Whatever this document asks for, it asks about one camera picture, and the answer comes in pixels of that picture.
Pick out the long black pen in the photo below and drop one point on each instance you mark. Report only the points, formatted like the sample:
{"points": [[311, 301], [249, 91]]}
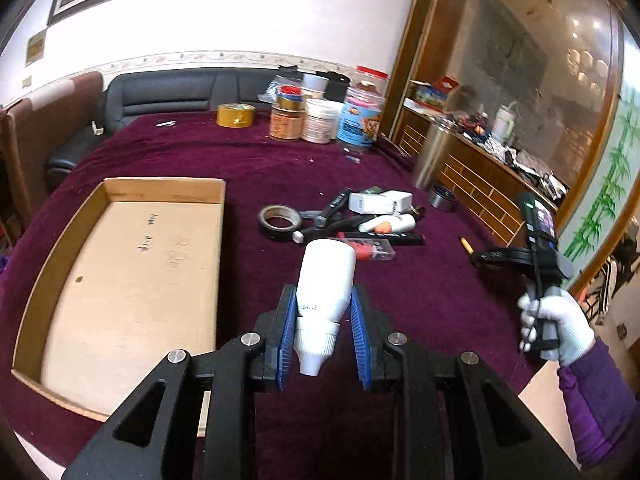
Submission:
{"points": [[325, 230]]}

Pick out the orange labelled jar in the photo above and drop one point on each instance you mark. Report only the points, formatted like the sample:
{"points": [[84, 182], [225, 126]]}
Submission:
{"points": [[285, 125]]}

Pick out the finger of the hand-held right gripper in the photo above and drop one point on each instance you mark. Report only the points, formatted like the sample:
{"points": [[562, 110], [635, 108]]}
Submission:
{"points": [[487, 257]]}

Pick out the yellow tape roll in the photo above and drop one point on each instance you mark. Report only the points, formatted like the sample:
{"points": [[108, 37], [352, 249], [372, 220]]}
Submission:
{"points": [[235, 121]]}

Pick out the white plastic bottle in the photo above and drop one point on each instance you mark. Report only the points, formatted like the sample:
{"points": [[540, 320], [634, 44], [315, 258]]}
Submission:
{"points": [[325, 280]]}

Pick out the shallow cardboard box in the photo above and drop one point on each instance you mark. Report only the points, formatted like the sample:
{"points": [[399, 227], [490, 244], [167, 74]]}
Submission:
{"points": [[130, 280]]}

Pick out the white paper cup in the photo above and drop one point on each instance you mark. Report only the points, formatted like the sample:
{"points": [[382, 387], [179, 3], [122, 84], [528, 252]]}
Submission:
{"points": [[314, 81]]}

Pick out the clear packet with red item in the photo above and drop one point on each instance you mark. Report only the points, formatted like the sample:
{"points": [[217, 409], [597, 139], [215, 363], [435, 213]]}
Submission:
{"points": [[372, 250]]}

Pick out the gold wall plaque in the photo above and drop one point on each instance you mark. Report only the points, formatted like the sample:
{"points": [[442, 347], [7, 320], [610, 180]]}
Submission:
{"points": [[35, 46]]}

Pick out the wooden cabinet with glass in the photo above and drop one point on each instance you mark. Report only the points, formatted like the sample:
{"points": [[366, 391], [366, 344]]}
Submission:
{"points": [[480, 175]]}

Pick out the metal nail clipper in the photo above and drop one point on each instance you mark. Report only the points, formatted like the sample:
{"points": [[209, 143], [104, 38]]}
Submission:
{"points": [[165, 123]]}

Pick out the person's right hand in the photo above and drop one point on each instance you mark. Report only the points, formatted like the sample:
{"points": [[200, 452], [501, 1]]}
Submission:
{"points": [[575, 320]]}

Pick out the colourful printed box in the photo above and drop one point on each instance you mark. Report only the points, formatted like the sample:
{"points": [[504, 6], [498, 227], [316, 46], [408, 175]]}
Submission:
{"points": [[430, 96]]}

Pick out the yellow and black pen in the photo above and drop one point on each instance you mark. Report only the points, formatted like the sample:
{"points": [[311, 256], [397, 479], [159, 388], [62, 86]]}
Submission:
{"points": [[466, 245]]}

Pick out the purple velvet tablecloth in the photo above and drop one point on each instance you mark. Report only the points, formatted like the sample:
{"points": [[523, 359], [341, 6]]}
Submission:
{"points": [[350, 175]]}

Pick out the person's right forearm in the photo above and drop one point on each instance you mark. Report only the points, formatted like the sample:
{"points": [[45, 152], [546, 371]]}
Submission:
{"points": [[600, 400]]}

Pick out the clear jar with red lid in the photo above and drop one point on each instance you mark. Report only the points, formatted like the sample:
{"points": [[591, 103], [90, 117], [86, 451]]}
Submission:
{"points": [[361, 115]]}

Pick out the clear plastic zip bag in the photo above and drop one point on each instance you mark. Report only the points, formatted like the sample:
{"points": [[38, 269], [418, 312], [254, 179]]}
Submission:
{"points": [[272, 86]]}

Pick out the bamboo print panel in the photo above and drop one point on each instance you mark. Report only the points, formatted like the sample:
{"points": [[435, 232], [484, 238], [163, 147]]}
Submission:
{"points": [[600, 200]]}

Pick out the steel thermos lid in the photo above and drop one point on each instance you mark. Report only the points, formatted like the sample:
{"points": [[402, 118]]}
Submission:
{"points": [[443, 200]]}

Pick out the stainless steel thermos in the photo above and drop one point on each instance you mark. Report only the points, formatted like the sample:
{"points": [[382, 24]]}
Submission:
{"points": [[432, 152]]}

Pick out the black leather sofa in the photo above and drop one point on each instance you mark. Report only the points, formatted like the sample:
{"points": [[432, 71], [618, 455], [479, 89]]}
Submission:
{"points": [[150, 95]]}

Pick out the small white box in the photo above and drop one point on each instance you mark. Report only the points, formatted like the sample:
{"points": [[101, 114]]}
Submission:
{"points": [[97, 129]]}

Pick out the black bag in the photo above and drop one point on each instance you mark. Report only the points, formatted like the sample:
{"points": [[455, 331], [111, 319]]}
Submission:
{"points": [[337, 87]]}

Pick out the brown padded board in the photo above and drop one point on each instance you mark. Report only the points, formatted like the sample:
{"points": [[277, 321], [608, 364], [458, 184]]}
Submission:
{"points": [[60, 110]]}

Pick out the gold can with red lid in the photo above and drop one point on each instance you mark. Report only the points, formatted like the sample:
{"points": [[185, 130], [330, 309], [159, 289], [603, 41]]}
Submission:
{"points": [[290, 96]]}

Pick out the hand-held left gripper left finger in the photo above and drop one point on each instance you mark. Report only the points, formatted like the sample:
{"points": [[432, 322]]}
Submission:
{"points": [[287, 340]]}

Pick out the black marker pen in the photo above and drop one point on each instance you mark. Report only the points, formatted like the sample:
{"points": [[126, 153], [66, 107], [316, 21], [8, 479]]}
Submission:
{"points": [[337, 201]]}

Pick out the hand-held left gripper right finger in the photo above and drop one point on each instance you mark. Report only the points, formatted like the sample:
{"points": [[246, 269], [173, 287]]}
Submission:
{"points": [[360, 340]]}

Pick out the white labelled tub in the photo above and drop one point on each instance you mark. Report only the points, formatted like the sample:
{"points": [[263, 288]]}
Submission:
{"points": [[320, 121]]}

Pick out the white tumbler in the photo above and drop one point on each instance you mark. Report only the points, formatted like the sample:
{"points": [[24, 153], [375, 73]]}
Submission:
{"points": [[504, 120]]}

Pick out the black tape roll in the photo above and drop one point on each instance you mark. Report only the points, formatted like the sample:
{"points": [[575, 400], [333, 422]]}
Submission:
{"points": [[277, 234]]}

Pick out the black pen with red tip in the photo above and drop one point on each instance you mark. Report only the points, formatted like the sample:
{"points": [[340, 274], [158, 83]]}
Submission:
{"points": [[385, 237]]}

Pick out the red box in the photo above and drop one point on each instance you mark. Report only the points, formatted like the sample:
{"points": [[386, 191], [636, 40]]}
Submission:
{"points": [[446, 82]]}

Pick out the white tube with orange cap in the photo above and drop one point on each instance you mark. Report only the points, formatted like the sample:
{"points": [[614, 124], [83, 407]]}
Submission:
{"points": [[387, 222]]}

